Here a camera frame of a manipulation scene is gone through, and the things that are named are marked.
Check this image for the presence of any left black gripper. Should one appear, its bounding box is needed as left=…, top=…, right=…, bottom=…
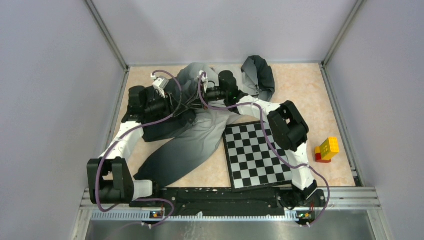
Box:
left=143, top=88, right=188, bottom=118

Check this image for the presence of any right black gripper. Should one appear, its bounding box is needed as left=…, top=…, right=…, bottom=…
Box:
left=186, top=83, right=228, bottom=111

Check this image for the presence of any grey gradient zip jacket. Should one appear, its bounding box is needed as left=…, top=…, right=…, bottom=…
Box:
left=133, top=55, right=275, bottom=187

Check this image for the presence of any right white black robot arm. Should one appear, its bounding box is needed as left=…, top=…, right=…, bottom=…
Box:
left=196, top=70, right=318, bottom=206

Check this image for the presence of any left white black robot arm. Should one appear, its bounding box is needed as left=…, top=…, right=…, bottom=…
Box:
left=86, top=86, right=187, bottom=212

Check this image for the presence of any black white checkerboard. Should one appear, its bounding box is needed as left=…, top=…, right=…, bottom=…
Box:
left=222, top=121, right=293, bottom=192

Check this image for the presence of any red toy brick block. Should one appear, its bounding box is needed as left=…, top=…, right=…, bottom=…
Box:
left=314, top=146, right=332, bottom=164

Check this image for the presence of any yellow toy brick block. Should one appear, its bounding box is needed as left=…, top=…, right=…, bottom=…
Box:
left=319, top=136, right=340, bottom=161

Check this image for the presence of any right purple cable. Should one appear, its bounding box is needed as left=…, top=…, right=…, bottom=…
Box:
left=197, top=71, right=331, bottom=228

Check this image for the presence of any purple cable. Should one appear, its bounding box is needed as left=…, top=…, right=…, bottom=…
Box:
left=95, top=69, right=183, bottom=229
left=197, top=71, right=331, bottom=228

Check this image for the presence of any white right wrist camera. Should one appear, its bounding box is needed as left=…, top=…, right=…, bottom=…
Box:
left=199, top=70, right=209, bottom=93

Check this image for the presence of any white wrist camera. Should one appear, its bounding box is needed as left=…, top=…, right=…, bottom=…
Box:
left=199, top=70, right=209, bottom=93
left=150, top=73, right=169, bottom=99

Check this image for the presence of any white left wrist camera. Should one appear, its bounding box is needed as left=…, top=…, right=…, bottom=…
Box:
left=150, top=73, right=169, bottom=99

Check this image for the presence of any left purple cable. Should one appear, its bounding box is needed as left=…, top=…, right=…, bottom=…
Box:
left=95, top=69, right=183, bottom=229

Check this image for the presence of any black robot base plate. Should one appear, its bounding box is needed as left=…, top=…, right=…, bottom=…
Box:
left=123, top=187, right=326, bottom=217

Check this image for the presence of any aluminium frame rail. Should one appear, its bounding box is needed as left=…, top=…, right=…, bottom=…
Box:
left=80, top=187, right=381, bottom=223

